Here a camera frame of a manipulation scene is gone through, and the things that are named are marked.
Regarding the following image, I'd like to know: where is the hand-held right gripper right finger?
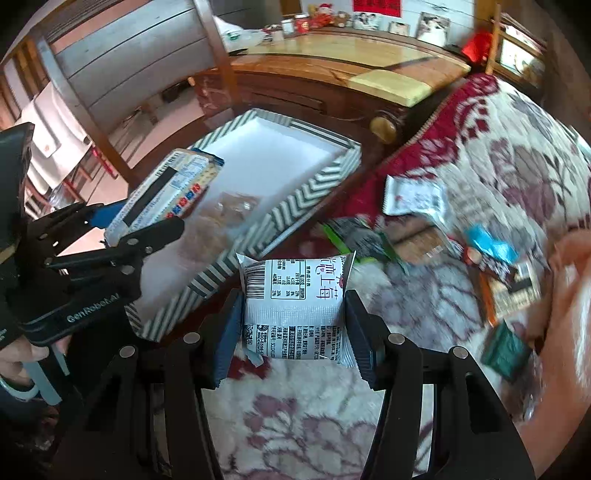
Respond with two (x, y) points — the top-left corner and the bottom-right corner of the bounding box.
(344, 290), (539, 480)

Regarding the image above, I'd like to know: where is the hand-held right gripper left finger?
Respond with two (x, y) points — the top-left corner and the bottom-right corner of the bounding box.
(55, 288), (245, 480)

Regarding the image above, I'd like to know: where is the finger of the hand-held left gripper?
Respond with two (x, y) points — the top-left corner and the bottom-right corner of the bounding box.
(44, 215), (185, 296)
(28, 202), (127, 259)

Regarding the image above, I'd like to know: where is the blue white cracker packet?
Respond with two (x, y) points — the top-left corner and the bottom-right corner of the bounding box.
(104, 148), (225, 250)

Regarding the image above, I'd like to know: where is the white barcode snack packet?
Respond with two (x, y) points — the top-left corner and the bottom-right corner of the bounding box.
(235, 249), (358, 370)

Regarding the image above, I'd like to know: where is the striped cardboard box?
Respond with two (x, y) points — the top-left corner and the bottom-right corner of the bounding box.
(129, 108), (363, 342)

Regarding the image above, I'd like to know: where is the orange snack packet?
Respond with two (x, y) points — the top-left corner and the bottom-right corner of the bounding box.
(475, 263), (543, 328)

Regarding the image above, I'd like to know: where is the blue snack packet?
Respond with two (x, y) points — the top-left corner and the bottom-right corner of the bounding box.
(464, 224), (520, 266)

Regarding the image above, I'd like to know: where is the person's left hand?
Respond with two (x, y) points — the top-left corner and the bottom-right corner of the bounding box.
(0, 344), (49, 383)

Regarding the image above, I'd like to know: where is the clear cookie packet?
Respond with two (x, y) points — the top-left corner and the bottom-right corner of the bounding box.
(185, 191), (262, 252)

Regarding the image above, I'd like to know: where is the green-edged dark snack packet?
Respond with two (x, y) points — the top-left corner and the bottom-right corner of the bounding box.
(321, 217), (409, 275)

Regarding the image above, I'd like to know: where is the white cloth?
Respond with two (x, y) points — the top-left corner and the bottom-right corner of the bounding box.
(14, 85), (93, 195)

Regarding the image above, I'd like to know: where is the brown cracker packet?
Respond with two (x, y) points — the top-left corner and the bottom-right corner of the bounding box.
(392, 217), (462, 266)

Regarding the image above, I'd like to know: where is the green snack packet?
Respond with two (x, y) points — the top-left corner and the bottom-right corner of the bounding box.
(480, 320), (532, 381)

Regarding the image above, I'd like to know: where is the white red-print snack packet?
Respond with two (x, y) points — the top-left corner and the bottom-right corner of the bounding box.
(382, 175), (448, 217)

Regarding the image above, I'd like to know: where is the dark brown snack packet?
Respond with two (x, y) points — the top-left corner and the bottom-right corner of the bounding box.
(464, 247), (522, 287)

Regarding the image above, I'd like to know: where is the peach cloth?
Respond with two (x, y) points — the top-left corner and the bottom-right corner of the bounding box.
(512, 228), (591, 480)

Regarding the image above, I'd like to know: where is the wooden chair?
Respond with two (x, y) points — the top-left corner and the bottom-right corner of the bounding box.
(28, 0), (238, 185)

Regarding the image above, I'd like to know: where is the white plastic bag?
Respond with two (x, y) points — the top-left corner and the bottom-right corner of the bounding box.
(222, 25), (269, 51)

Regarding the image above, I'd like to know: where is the red white floral blanket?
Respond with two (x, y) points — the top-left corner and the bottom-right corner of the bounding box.
(203, 71), (591, 480)

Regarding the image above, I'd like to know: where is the wooden table with glass top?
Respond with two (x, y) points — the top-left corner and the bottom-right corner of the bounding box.
(191, 25), (472, 158)

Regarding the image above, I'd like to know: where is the red plush toy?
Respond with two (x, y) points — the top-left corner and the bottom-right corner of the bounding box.
(308, 2), (338, 28)

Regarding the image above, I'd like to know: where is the red bag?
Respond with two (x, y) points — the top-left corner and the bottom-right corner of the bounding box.
(462, 30), (492, 65)

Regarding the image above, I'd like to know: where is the wooden rack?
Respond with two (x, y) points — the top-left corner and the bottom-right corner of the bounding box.
(485, 4), (550, 88)

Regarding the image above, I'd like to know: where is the red wall poster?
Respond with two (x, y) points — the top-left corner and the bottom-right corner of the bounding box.
(353, 0), (402, 18)

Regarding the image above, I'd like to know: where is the large photo frame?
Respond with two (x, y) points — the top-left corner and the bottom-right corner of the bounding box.
(416, 11), (451, 47)

